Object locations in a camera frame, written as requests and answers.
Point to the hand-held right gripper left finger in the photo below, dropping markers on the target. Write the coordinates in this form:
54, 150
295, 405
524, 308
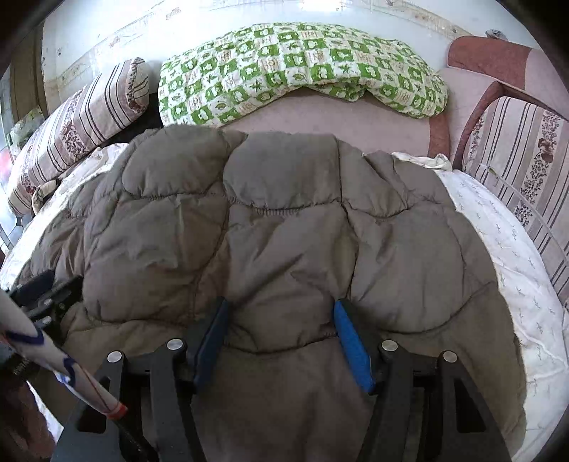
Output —
213, 342

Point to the small floral cushion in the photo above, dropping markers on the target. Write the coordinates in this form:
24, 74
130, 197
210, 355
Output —
46, 193

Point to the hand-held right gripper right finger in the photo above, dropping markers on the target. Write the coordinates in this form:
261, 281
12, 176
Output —
353, 346

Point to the person's reddish-brown clothing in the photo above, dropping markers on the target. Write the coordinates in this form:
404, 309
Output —
22, 422

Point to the striped floral cushion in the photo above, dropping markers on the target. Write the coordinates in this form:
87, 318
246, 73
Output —
524, 155

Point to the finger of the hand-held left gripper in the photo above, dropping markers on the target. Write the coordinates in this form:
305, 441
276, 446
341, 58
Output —
62, 302
33, 286

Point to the green checkered quilt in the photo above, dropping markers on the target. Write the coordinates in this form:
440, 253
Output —
266, 71

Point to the pale green floral cloth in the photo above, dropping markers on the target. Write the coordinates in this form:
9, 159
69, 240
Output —
26, 126

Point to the white floral bed blanket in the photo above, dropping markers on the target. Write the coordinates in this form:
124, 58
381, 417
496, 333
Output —
502, 248

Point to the striped floral pillow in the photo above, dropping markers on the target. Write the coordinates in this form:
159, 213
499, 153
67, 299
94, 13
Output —
80, 124

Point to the brown quilted puffer jacket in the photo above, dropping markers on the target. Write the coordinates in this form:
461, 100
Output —
284, 231

